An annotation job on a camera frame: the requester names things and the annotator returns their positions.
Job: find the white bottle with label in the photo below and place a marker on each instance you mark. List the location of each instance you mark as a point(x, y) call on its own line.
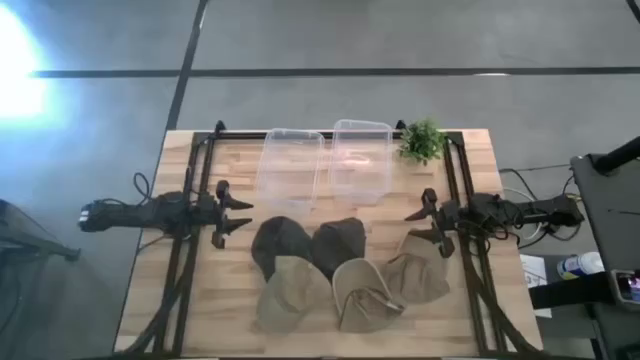
point(582, 265)

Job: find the dark grey cap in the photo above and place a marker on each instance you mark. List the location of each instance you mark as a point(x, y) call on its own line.
point(280, 240)
point(340, 242)

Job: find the clear plastic bin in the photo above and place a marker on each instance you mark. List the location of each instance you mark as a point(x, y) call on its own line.
point(290, 170)
point(361, 160)

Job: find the black pole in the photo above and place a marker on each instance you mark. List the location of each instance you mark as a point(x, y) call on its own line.
point(617, 156)

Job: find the khaki cap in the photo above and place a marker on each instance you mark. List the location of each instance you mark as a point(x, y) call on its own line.
point(417, 275)
point(292, 295)
point(365, 300)

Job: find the white paper sheet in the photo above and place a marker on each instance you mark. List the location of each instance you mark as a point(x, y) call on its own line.
point(534, 272)

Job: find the dark grey cart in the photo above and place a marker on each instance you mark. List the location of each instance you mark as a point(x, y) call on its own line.
point(607, 210)

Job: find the phone with lit screen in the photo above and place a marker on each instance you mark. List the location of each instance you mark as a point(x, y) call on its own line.
point(629, 286)

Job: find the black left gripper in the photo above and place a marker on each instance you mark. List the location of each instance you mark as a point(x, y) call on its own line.
point(220, 235)

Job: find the black metal table frame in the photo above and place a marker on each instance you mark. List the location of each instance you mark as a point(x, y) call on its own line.
point(240, 135)

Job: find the small green potted plant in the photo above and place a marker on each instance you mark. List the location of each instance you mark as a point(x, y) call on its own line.
point(421, 141)

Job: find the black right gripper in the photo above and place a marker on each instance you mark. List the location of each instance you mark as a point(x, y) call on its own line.
point(445, 220)

